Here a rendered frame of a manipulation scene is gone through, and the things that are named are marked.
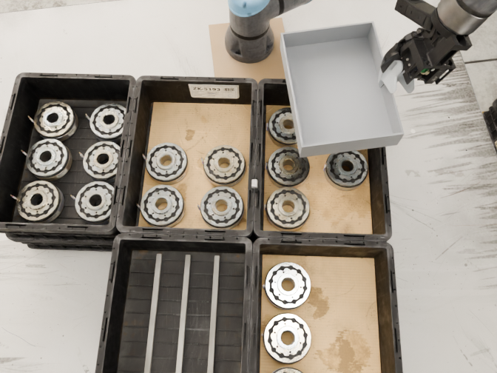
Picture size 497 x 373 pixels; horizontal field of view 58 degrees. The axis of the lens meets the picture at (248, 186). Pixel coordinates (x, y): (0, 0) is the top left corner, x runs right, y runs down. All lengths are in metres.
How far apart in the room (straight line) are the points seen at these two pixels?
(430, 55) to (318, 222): 0.46
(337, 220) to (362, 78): 0.33
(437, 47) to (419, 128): 0.58
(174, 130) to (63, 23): 0.62
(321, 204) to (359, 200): 0.09
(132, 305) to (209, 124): 0.49
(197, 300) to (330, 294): 0.30
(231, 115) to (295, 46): 0.27
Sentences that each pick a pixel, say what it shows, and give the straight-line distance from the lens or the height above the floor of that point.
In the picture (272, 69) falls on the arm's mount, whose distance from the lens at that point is 1.40.
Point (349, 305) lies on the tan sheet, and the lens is 1.08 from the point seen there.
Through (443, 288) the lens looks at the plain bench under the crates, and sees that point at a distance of 1.29.
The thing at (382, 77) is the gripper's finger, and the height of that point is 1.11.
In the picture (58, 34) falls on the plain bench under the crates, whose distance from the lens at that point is 1.64.
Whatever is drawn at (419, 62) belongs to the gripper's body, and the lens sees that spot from 0.87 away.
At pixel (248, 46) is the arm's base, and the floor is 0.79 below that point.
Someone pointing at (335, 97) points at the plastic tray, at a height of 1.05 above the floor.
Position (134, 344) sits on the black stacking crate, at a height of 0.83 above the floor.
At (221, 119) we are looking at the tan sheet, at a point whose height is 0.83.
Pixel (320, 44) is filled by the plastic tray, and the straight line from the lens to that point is 1.06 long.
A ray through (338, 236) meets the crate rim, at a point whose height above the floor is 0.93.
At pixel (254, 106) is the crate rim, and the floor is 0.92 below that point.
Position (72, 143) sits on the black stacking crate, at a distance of 1.25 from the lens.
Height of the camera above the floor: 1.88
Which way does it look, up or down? 70 degrees down
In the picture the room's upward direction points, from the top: 1 degrees counter-clockwise
